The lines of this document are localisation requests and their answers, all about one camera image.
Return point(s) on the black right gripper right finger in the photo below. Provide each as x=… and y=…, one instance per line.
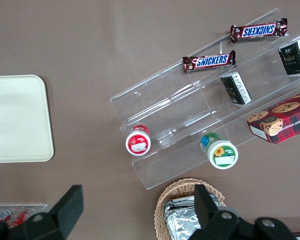
x=210, y=220

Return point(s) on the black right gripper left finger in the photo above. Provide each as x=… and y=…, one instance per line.
x=65, y=211

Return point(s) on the foil wrapped sandwich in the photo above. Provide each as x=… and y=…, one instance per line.
x=181, y=202
x=182, y=225

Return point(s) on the woven wicker basket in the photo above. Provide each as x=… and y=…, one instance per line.
x=176, y=188

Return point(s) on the cream plastic tray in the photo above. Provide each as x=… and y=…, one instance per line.
x=17, y=118

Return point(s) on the clear plastic can holder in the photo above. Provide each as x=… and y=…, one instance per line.
x=41, y=207

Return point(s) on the red soda can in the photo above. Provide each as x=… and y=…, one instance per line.
x=20, y=217
x=0, y=215

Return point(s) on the green jar with sunflower lid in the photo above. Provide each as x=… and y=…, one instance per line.
x=221, y=153

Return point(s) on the red lidded small jar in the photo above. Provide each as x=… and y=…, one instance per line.
x=138, y=142

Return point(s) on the clear acrylic tiered display shelf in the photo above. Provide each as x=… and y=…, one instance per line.
x=175, y=100

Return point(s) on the red tartan cookie box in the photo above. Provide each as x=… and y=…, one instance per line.
x=282, y=117

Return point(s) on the small dark tea box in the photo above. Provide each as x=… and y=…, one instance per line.
x=293, y=57
x=236, y=88

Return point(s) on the Snickers chocolate bar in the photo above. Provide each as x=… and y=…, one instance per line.
x=210, y=61
x=258, y=30

